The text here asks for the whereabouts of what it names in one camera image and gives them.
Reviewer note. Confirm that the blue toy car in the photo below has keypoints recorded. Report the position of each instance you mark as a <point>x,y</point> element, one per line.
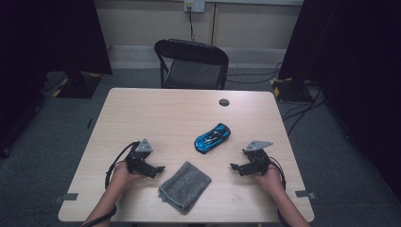
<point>212,138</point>

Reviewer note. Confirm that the black curtain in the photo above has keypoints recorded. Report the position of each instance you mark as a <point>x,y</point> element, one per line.
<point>356,63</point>
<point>38,47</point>

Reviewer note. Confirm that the grey cloth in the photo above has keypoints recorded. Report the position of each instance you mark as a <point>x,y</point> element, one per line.
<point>184,187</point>

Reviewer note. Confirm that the white wall socket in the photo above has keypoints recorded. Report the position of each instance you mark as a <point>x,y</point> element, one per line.
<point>194,6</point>

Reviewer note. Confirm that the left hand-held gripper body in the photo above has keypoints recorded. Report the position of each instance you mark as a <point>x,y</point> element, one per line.
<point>137,159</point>

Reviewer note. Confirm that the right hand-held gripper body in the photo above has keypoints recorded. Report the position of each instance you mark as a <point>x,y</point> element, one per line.
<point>259,160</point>

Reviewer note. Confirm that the stand base with striped tape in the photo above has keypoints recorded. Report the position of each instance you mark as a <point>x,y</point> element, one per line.
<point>78,86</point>
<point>290,90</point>

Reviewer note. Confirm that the person's right hand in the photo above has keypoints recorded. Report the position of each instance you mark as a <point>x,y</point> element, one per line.
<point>271,181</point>

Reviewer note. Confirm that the vertical wall conduit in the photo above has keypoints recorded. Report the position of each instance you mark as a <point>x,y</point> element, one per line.
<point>214,23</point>

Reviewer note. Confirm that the grey tape strip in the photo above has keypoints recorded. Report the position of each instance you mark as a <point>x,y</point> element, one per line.
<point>67,197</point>
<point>304,194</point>

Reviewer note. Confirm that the black folding chair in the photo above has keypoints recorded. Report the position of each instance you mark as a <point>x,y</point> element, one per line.
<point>192,74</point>

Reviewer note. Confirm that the person's left hand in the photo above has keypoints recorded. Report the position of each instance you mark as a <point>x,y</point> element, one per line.
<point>121,178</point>

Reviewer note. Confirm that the round table grommet hole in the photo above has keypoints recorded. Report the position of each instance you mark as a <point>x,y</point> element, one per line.
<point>224,102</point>

